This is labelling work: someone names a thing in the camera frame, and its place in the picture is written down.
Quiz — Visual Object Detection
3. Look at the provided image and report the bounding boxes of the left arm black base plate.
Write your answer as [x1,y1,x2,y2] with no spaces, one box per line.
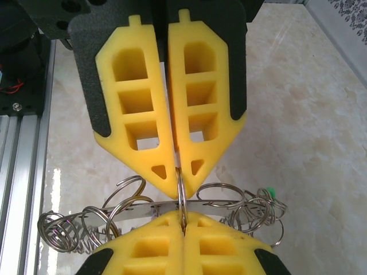
[0,82,48,117]

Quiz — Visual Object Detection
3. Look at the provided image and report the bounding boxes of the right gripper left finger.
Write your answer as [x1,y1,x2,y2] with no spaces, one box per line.
[76,211,185,275]

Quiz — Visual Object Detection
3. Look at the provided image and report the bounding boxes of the green key tag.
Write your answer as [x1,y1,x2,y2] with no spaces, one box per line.
[264,186,278,201]

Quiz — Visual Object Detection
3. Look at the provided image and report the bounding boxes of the wide aluminium extrusion rail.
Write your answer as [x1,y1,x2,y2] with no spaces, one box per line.
[0,39,57,275]

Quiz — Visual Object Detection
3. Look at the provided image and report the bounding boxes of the thin red wire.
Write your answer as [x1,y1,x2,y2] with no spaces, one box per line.
[0,82,25,95]

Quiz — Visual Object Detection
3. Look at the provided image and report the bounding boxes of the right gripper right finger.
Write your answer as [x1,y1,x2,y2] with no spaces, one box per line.
[182,211,289,275]

